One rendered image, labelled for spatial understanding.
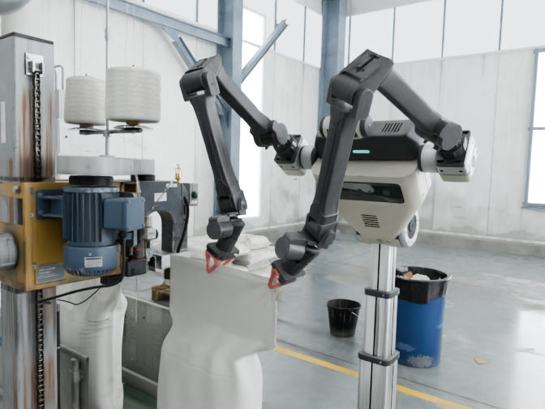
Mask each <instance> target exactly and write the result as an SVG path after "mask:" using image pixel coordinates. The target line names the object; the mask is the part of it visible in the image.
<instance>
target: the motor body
mask: <svg viewBox="0 0 545 409"><path fill-rule="evenodd" d="M63 191H64V193H63V194H62V238H63V239H65V240H67V243H64V244H63V266H64V269H65V270H66V271H67V272H68V273H69V274H71V275H74V276H79V277H96V276H101V275H106V274H109V273H112V272H113V271H115V270H116V268H117V267H118V264H119V251H120V250H119V242H117V241H115V233H117V232H119V230H106V229H105V228H104V225H103V203H104V200H105V199H109V198H116V197H119V193H118V192H119V187H114V186H95V187H88V186H82V185H79V186H64V187H63Z"/></svg>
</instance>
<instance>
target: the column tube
mask: <svg viewBox="0 0 545 409"><path fill-rule="evenodd" d="M25 53H30V54H37V55H40V56H43V63H44V78H41V156H42V163H41V166H42V174H41V177H42V182H43V183H45V182H55V114H54V45H52V44H49V43H44V42H41V41H35V40H31V39H28V38H24V37H17V36H10V37H6V38H3V39H1V40H0V182H5V183H34V173H33V166H34V163H33V154H34V152H33V144H34V141H33V132H34V130H33V114H32V112H33V108H32V100H33V97H32V89H33V86H32V77H33V76H31V75H25ZM1 101H4V102H5V109H6V143H2V137H1ZM0 222H7V223H11V224H16V225H23V199H20V198H14V197H8V196H0ZM35 293H36V290H34V291H29V292H24V290H21V289H19V288H17V287H15V286H11V285H9V284H6V283H5V282H1V321H2V405H3V409H36V405H37V402H36V395H37V392H36V384H37V383H36V300H35ZM55 295H57V291H56V286H52V287H48V288H43V297H44V299H47V298H49V297H53V296H55ZM47 302H51V304H44V310H43V313H44V320H43V323H44V331H43V333H44V342H43V343H44V351H43V353H44V367H45V370H44V374H45V381H44V384H45V391H44V394H45V401H44V404H45V409H58V379H57V299H51V300H48V301H47Z"/></svg>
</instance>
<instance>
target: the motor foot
mask: <svg viewBox="0 0 545 409"><path fill-rule="evenodd" d="M63 193H64V191H63V189H50V190H36V219H37V220H46V219H57V218H62V194H63Z"/></svg>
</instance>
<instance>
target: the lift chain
mask: <svg viewBox="0 0 545 409"><path fill-rule="evenodd" d="M36 76H37V77H36ZM36 81H37V82H38V83H36ZM32 86H33V89H32V97H33V100H32V108H33V112H32V114H33V130H34V132H33V141H34V144H33V152H34V154H33V163H34V166H33V173H34V183H42V177H41V174H42V166H41V163H42V156H41V74H40V72H39V71H38V72H36V71H35V72H33V77H32ZM36 87H37V88H36ZM36 93H38V94H36ZM36 98H37V99H36ZM36 103H38V105H36ZM36 109H37V110H36ZM36 114H38V116H36ZM36 125H38V127H36ZM36 131H38V132H36ZM37 136H38V137H39V138H37ZM37 142H38V143H37ZM36 147H38V148H39V149H36ZM37 153H38V154H37ZM37 158H39V160H37ZM37 163H38V165H37ZM36 169H39V170H36ZM37 175H38V176H37ZM38 179H39V182H37V180H38ZM39 291H40V292H39ZM39 295H40V296H41V297H39V298H38V296H39ZM42 299H44V297H43V289H39V290H36V293H35V300H36V383H37V384H36V392H37V395H36V402H37V405H36V409H40V407H41V409H45V404H44V401H45V394H44V391H45V384H44V381H45V374H44V370H45V367H44V353H43V351H44V343H43V342H44V333H43V331H44V323H43V320H44V313H43V310H44V304H39V303H38V301H40V300H42ZM39 306H41V307H40V308H39ZM39 311H40V312H39ZM39 316H40V318H38V317H39ZM39 322H40V323H39ZM39 327H40V328H39ZM39 332H40V333H39ZM39 337H41V338H39ZM40 342H41V343H40ZM39 347H41V348H39ZM40 357H41V358H40ZM39 358H40V359H39ZM40 362H41V363H40ZM40 377H41V379H39V378H40ZM40 387H41V389H40ZM40 397H41V398H40Z"/></svg>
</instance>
